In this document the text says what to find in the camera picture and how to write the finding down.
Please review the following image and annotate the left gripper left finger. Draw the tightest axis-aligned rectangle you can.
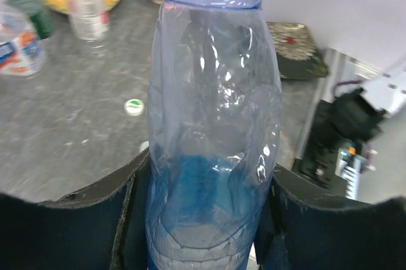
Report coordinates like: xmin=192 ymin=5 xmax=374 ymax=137
xmin=1 ymin=150 xmax=151 ymax=269

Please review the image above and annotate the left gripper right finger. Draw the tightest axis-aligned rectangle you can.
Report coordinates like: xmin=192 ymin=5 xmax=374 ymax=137
xmin=254 ymin=165 xmax=405 ymax=269

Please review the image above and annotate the white green bottle cap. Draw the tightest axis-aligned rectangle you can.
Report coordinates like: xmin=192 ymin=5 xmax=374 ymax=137
xmin=124 ymin=98 xmax=145 ymax=117

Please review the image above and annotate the blue cap water bottle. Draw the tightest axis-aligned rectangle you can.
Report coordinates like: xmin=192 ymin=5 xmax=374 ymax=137
xmin=145 ymin=0 xmax=282 ymax=269

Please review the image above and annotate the red label water bottle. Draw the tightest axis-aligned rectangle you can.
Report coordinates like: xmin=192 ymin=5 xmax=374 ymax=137
xmin=1 ymin=10 xmax=46 ymax=77

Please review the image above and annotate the green label clear bottle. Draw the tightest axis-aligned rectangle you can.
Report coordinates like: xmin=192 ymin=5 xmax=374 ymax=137
xmin=4 ymin=0 xmax=54 ymax=40

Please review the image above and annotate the clear bottle white cap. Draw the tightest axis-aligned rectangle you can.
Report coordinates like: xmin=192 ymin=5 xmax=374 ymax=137
xmin=67 ymin=0 xmax=109 ymax=42

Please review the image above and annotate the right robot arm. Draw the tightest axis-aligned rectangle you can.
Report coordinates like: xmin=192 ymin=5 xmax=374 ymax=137
xmin=294 ymin=61 xmax=405 ymax=199

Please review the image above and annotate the black floral square plate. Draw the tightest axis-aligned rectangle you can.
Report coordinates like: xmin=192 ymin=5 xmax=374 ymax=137
xmin=267 ymin=22 xmax=329 ymax=80

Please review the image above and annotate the white cable duct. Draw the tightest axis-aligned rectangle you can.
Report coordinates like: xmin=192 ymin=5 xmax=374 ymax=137
xmin=335 ymin=147 xmax=367 ymax=200

